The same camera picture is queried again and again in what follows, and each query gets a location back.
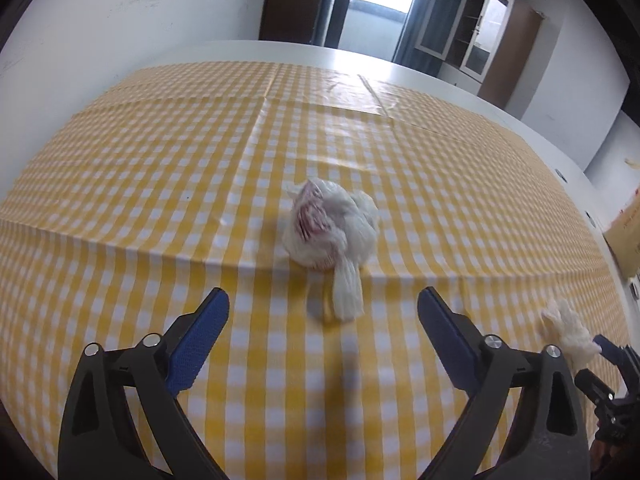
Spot white tissue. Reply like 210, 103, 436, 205
540, 298, 602, 374

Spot knotted white plastic bag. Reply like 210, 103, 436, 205
282, 177, 380, 322

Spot brown paper bag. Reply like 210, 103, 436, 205
604, 190, 640, 278

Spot brown cabinet glass doors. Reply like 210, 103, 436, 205
414, 0, 542, 108

